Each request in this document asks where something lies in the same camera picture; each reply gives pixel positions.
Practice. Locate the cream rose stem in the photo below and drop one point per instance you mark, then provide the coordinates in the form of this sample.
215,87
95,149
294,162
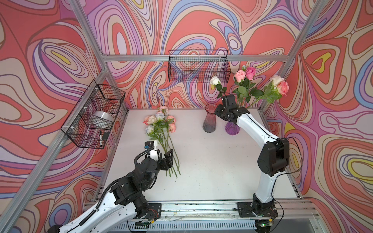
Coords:
276,80

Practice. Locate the red glass vase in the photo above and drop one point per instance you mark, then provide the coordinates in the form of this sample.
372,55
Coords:
210,122

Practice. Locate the white rose stem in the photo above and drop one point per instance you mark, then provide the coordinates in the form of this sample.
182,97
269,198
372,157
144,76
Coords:
216,84

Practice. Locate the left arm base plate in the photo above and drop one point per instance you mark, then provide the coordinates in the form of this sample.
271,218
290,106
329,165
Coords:
151,212

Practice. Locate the purple glass vase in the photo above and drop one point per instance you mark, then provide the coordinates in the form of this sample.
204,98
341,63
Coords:
232,128

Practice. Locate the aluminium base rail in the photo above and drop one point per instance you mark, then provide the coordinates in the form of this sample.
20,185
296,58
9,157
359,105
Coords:
230,209

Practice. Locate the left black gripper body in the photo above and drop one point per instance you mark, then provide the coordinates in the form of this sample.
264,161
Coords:
161,164

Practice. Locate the black marker pen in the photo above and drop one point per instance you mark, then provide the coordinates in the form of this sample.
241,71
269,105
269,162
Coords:
100,139

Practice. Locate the left black wire basket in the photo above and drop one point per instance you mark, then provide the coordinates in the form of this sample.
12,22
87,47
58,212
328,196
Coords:
97,97

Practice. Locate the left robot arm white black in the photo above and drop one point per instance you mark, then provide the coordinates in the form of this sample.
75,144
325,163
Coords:
123,199

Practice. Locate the black wire basket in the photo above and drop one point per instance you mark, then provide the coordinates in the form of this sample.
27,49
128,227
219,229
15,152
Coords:
198,66
97,97

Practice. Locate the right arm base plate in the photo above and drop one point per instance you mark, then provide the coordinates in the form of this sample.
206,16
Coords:
257,209

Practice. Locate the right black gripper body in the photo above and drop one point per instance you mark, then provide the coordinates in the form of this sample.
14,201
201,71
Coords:
221,111

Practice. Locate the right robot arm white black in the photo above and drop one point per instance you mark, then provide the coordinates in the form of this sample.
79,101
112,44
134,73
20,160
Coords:
273,158

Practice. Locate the back black wire basket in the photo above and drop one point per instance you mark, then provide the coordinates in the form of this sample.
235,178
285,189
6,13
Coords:
198,66

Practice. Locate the silver tape roll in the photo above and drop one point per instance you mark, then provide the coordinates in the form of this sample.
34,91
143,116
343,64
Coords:
102,120

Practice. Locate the pale pink flower bunch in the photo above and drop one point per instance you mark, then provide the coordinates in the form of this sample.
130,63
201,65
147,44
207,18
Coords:
159,128

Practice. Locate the coral pink rose stem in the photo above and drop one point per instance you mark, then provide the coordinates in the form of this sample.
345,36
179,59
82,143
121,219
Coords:
281,91

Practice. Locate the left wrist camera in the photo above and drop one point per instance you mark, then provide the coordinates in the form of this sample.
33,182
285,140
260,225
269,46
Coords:
152,151

